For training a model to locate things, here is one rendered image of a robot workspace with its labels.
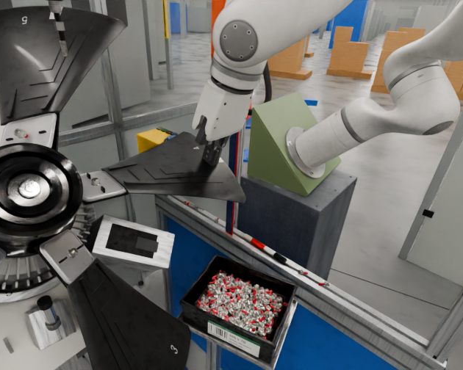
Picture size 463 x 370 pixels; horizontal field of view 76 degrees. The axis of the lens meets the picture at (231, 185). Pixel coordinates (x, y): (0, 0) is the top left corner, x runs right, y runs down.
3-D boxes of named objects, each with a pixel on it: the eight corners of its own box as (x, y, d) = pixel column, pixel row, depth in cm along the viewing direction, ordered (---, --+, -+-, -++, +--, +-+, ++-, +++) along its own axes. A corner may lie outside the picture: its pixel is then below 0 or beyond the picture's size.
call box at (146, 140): (139, 163, 99) (135, 133, 94) (163, 154, 106) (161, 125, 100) (169, 179, 90) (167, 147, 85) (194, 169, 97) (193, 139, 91)
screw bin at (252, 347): (179, 321, 66) (178, 301, 63) (214, 271, 80) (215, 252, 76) (271, 368, 59) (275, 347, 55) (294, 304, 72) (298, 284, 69)
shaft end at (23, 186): (39, 197, 36) (40, 196, 36) (18, 196, 35) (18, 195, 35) (40, 180, 37) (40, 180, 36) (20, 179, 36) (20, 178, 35)
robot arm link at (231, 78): (238, 51, 52) (233, 67, 54) (202, 53, 46) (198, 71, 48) (274, 72, 49) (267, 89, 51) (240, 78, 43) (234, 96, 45)
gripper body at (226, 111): (238, 63, 54) (223, 117, 61) (197, 67, 47) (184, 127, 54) (269, 82, 51) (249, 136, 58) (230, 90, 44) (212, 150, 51)
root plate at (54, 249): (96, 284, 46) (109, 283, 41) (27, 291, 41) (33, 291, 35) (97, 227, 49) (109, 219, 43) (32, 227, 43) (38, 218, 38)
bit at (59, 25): (59, 56, 38) (48, 9, 35) (65, 55, 39) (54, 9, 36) (66, 56, 37) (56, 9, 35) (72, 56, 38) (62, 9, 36)
